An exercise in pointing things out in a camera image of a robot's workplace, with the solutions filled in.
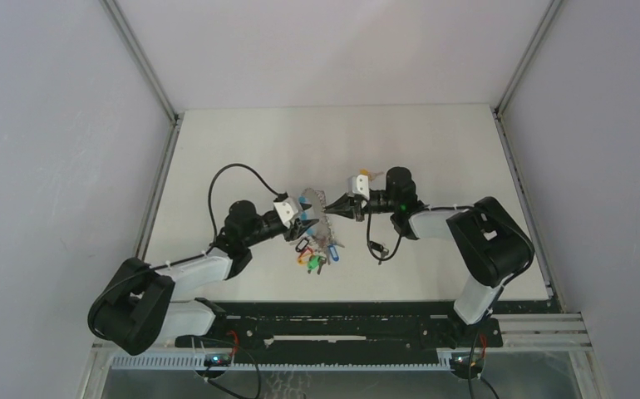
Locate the black tagged key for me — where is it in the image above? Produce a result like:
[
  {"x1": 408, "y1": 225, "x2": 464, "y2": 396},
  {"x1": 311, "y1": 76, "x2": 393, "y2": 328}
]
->
[
  {"x1": 367, "y1": 240, "x2": 390, "y2": 265},
  {"x1": 294, "y1": 237, "x2": 312, "y2": 254}
]

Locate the red tagged key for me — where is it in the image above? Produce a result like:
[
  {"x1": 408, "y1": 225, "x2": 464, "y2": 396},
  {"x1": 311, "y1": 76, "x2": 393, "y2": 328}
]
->
[{"x1": 298, "y1": 248, "x2": 314, "y2": 257}]

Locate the yellow tagged key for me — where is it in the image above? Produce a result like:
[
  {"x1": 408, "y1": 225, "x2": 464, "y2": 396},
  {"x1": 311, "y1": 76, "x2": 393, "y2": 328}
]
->
[
  {"x1": 359, "y1": 169, "x2": 385, "y2": 182},
  {"x1": 297, "y1": 255, "x2": 312, "y2": 266}
]

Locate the blue tagged key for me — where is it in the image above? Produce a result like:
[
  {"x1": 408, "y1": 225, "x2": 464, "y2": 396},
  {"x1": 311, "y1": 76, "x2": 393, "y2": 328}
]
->
[{"x1": 326, "y1": 244, "x2": 340, "y2": 263}]

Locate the green tagged key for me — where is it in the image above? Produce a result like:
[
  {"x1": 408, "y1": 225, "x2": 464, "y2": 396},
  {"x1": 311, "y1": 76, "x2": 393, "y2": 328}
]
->
[{"x1": 306, "y1": 255, "x2": 327, "y2": 274}]

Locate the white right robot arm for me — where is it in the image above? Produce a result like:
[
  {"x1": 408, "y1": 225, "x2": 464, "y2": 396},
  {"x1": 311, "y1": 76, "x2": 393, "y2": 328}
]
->
[{"x1": 323, "y1": 166, "x2": 535, "y2": 346}]

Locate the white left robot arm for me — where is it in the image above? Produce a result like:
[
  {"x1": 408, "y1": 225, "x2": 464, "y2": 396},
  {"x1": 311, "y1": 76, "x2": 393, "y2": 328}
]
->
[{"x1": 87, "y1": 196, "x2": 317, "y2": 356}]

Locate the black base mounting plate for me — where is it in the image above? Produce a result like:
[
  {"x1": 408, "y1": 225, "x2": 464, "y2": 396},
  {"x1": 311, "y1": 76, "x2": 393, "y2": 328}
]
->
[{"x1": 119, "y1": 300, "x2": 566, "y2": 366}]

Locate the left green led board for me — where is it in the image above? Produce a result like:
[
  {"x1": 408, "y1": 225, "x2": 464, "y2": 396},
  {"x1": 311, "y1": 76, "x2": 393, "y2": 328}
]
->
[{"x1": 204, "y1": 354, "x2": 233, "y2": 368}]

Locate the green led board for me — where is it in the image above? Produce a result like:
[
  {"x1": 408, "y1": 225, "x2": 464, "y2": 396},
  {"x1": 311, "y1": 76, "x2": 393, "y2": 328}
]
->
[
  {"x1": 204, "y1": 354, "x2": 233, "y2": 368},
  {"x1": 450, "y1": 353, "x2": 485, "y2": 369}
]

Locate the right green led board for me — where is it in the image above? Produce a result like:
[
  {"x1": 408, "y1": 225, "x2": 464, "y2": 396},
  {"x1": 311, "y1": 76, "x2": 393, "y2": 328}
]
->
[{"x1": 450, "y1": 353, "x2": 485, "y2": 369}]

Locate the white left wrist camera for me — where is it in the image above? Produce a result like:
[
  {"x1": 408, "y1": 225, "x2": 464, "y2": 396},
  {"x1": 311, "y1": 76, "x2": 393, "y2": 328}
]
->
[{"x1": 273, "y1": 196, "x2": 304, "y2": 229}]

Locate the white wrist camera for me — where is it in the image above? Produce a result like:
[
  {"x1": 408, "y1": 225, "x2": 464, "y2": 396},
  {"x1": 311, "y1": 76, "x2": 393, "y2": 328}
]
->
[
  {"x1": 347, "y1": 174, "x2": 371, "y2": 200},
  {"x1": 273, "y1": 196, "x2": 304, "y2": 229}
]

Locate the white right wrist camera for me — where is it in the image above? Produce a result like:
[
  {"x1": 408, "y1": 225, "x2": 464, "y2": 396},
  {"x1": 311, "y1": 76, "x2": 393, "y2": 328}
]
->
[{"x1": 347, "y1": 174, "x2": 371, "y2": 200}]

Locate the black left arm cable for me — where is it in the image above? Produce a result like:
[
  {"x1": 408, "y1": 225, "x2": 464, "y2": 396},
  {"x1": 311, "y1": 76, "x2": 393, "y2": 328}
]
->
[{"x1": 207, "y1": 162, "x2": 289, "y2": 249}]

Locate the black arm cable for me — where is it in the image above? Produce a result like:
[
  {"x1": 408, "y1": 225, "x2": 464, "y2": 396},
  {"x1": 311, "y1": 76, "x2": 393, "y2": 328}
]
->
[
  {"x1": 365, "y1": 211, "x2": 406, "y2": 264},
  {"x1": 207, "y1": 162, "x2": 289, "y2": 249}
]

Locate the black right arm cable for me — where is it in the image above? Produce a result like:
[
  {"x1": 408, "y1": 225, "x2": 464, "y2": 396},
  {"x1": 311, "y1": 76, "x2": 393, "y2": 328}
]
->
[{"x1": 365, "y1": 211, "x2": 406, "y2": 264}]

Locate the left aluminium table rail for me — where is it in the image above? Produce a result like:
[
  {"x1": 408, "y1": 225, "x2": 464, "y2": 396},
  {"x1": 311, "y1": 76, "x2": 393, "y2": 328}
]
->
[{"x1": 115, "y1": 118, "x2": 184, "y2": 315}]

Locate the aluminium table rail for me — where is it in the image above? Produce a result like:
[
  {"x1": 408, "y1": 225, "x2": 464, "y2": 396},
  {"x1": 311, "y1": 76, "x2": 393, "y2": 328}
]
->
[
  {"x1": 115, "y1": 118, "x2": 184, "y2": 315},
  {"x1": 492, "y1": 109, "x2": 565, "y2": 313}
]

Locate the right aluminium frame post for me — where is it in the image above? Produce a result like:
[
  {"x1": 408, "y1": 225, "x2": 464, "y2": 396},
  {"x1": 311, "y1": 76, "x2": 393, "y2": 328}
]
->
[{"x1": 494, "y1": 0, "x2": 567, "y2": 119}]

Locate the aluminium frame post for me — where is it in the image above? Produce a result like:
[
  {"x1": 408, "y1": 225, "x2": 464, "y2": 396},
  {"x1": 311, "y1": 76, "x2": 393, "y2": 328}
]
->
[
  {"x1": 99, "y1": 0, "x2": 179, "y2": 125},
  {"x1": 494, "y1": 0, "x2": 567, "y2": 119}
]

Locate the right aluminium table rail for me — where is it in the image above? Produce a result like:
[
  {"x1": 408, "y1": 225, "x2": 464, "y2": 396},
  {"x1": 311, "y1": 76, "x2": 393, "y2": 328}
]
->
[{"x1": 492, "y1": 109, "x2": 565, "y2": 313}]

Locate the white comb cable duct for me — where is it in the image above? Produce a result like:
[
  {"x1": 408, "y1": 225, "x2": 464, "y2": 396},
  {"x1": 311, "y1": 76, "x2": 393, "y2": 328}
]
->
[{"x1": 109, "y1": 353, "x2": 453, "y2": 371}]

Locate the left aluminium frame post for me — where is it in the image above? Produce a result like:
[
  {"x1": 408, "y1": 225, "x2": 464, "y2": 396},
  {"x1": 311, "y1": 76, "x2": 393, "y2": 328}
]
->
[{"x1": 99, "y1": 0, "x2": 179, "y2": 125}]

